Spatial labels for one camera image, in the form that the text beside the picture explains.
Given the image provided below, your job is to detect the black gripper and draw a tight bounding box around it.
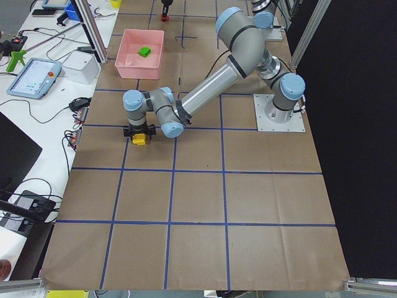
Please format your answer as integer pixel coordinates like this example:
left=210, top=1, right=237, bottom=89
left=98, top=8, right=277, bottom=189
left=161, top=0, right=172, bottom=18
left=123, top=122, right=156, bottom=138

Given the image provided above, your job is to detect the yellow toy block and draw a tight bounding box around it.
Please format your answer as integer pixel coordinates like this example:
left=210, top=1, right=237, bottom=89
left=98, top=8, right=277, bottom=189
left=132, top=133, right=146, bottom=145

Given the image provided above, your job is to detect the green toy block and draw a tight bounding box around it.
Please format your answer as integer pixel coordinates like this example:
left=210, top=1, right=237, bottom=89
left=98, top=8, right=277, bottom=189
left=138, top=47, right=151, bottom=58

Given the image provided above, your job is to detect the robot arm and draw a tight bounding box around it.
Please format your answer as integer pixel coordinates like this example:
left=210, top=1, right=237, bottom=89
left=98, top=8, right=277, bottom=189
left=161, top=0, right=278, bottom=29
left=123, top=1, right=306, bottom=143

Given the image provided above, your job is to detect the pink plastic box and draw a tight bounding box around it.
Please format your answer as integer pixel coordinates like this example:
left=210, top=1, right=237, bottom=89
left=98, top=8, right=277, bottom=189
left=115, top=29, right=165, bottom=80

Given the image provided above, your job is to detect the white box device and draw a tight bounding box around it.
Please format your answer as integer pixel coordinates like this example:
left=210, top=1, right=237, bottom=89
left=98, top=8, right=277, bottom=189
left=62, top=50, right=99, bottom=84

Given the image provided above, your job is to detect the grey usb hub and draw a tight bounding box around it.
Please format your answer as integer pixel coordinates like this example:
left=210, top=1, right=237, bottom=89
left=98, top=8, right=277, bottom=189
left=73, top=107, right=89, bottom=125
left=65, top=129, right=83, bottom=151

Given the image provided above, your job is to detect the black power adapter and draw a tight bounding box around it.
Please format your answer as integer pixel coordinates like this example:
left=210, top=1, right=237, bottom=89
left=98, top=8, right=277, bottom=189
left=68, top=97, right=92, bottom=112

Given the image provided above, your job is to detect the blue storage bin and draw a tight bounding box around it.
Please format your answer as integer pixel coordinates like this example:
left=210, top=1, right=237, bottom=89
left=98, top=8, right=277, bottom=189
left=64, top=1, right=80, bottom=22

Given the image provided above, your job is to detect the teach pendant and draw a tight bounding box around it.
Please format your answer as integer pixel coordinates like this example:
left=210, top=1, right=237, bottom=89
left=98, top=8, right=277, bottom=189
left=6, top=58, right=62, bottom=99

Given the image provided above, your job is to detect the black monitor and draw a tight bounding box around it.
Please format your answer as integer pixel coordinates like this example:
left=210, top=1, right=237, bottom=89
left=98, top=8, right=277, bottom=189
left=0, top=113, right=42, bottom=192

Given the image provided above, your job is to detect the black smartphone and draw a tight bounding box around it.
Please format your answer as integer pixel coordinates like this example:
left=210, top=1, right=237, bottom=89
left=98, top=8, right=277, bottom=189
left=32, top=9, right=56, bottom=17

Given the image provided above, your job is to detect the reacher grabber tool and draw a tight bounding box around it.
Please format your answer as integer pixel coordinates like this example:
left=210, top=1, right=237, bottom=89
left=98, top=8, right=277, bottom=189
left=6, top=23, right=83, bottom=73

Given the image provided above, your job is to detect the aluminium frame post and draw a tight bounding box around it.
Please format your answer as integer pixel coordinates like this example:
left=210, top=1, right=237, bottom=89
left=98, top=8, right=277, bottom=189
left=71, top=0, right=108, bottom=64

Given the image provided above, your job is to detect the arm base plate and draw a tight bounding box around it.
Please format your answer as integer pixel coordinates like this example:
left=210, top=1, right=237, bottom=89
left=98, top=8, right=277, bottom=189
left=268, top=27, right=284, bottom=42
left=253, top=94, right=306, bottom=133

